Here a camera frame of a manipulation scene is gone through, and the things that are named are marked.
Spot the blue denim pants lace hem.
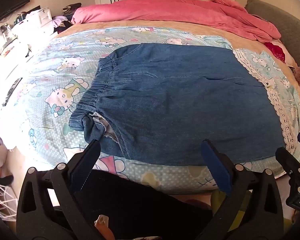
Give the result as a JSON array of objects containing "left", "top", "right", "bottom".
[{"left": 68, "top": 42, "right": 300, "bottom": 167}]

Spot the grey quilted headboard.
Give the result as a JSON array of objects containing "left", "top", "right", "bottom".
[{"left": 244, "top": 0, "right": 300, "bottom": 68}]

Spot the white desk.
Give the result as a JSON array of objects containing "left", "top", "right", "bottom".
[{"left": 0, "top": 25, "right": 54, "bottom": 151}]

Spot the dark bag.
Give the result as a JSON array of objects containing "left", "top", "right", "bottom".
[{"left": 62, "top": 3, "right": 82, "bottom": 16}]

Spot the person's left hand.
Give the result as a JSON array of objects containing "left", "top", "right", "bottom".
[{"left": 94, "top": 215, "right": 116, "bottom": 240}]

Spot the black shoe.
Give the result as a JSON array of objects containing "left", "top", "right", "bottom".
[{"left": 0, "top": 172, "right": 14, "bottom": 187}]

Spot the black remote control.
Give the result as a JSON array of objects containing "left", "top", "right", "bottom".
[{"left": 2, "top": 77, "right": 23, "bottom": 107}]

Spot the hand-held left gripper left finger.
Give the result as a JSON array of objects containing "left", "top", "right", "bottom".
[{"left": 16, "top": 139, "right": 102, "bottom": 240}]

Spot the red pillow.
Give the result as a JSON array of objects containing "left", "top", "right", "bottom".
[{"left": 263, "top": 40, "right": 287, "bottom": 63}]

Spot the beige bed sheet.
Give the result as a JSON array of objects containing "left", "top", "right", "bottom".
[{"left": 52, "top": 20, "right": 298, "bottom": 68}]

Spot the white wire rack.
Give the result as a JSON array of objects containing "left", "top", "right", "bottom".
[{"left": 0, "top": 180, "right": 18, "bottom": 222}]

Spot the white storage box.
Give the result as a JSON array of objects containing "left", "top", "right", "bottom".
[{"left": 26, "top": 7, "right": 53, "bottom": 34}]

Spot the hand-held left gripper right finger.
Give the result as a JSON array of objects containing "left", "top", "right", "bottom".
[{"left": 201, "top": 139, "right": 283, "bottom": 240}]

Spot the cartoon cat printed blanket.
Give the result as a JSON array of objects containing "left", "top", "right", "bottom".
[{"left": 19, "top": 26, "right": 300, "bottom": 196}]

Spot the purple cloth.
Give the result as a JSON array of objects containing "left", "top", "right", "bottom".
[{"left": 52, "top": 16, "right": 68, "bottom": 28}]

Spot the pink duvet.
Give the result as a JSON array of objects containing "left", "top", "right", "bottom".
[{"left": 70, "top": 0, "right": 282, "bottom": 43}]

